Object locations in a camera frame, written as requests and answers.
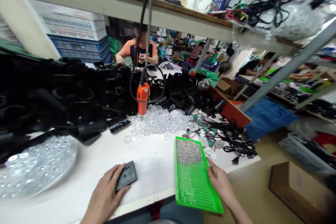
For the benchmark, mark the stack of plastic crates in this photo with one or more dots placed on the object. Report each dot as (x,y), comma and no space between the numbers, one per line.
(76,37)

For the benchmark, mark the person's right hand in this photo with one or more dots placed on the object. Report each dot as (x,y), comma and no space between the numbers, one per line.
(220,179)

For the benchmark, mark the orange electric screwdriver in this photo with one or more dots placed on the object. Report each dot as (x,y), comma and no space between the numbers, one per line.
(143,96)

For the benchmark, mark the pile of small silver screws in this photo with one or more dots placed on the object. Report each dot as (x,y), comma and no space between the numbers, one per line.
(189,152)

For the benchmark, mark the clear bag of lenses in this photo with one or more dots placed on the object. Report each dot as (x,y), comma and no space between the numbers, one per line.
(34,167)

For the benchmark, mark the pile of green circuit boards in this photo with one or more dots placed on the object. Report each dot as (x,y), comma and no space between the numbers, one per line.
(202,132)

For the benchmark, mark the black plastic base plate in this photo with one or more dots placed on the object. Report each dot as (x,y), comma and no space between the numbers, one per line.
(126,176)

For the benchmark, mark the metal shelf with goods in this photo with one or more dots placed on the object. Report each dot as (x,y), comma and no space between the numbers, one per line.
(183,1)

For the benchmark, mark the person's left hand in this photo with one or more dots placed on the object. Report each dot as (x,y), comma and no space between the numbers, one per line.
(106,187)

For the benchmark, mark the grey plastic basket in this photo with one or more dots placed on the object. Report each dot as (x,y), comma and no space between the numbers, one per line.
(305,153)

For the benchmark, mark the pile of black plastic housings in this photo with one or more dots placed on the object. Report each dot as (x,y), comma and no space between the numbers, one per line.
(78,92)

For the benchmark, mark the green perforated plastic tray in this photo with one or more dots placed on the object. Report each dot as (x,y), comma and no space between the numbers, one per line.
(194,179)

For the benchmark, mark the pile of clear plastic lenses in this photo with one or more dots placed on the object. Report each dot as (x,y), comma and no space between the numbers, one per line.
(157,121)

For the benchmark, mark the open small cardboard box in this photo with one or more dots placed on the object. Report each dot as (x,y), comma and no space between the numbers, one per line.
(227,85)

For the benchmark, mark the brown cardboard box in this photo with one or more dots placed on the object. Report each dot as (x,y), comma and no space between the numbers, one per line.
(302,192)

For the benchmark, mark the black standing fan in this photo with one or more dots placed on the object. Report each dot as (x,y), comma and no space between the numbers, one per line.
(225,68)

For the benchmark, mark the blue plastic bag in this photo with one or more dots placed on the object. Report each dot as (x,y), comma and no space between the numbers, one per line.
(270,120)

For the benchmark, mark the person's legs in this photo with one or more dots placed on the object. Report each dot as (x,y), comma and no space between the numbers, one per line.
(168,213)

